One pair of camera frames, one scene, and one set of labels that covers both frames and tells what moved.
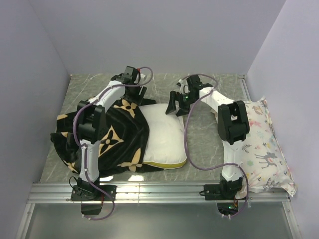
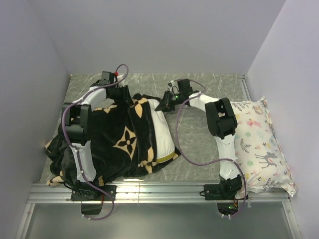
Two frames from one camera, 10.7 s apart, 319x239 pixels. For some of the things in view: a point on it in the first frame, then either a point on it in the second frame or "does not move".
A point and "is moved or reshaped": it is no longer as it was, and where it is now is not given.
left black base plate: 91,193 does not move
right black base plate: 213,192 does not move
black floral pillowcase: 122,148 is moved or reshaped
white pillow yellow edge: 166,148 is moved or reshaped
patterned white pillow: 260,156 does not move
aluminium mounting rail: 152,193 does not move
